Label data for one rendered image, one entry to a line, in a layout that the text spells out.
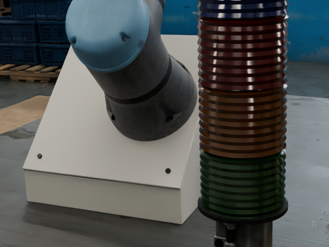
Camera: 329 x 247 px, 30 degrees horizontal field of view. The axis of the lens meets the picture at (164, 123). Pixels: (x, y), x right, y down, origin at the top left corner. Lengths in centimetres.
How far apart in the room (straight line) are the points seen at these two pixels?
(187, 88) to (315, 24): 554
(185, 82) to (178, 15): 608
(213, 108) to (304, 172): 78
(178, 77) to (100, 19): 17
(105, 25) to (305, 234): 41
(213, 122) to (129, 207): 59
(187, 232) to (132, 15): 33
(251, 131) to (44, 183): 68
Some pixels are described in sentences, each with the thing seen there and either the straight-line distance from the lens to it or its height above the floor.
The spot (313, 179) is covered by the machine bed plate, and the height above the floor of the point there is 80.
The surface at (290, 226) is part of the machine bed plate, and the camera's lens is 95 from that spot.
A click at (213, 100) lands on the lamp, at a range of 40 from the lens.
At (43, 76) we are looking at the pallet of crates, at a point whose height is 7.
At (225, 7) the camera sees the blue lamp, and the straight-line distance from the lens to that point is 38.
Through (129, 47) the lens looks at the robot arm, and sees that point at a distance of 83.
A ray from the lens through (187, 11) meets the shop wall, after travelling 697.
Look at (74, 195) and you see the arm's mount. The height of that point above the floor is 82.
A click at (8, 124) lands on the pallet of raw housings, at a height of 35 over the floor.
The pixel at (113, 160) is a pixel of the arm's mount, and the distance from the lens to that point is 98.
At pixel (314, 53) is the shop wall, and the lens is 652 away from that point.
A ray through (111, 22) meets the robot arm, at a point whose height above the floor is 111.
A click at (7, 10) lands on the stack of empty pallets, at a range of 733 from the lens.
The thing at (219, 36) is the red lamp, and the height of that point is 115.
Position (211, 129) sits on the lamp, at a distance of 40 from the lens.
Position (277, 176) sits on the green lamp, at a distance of 42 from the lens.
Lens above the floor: 121
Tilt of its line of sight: 16 degrees down
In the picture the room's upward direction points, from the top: 2 degrees counter-clockwise
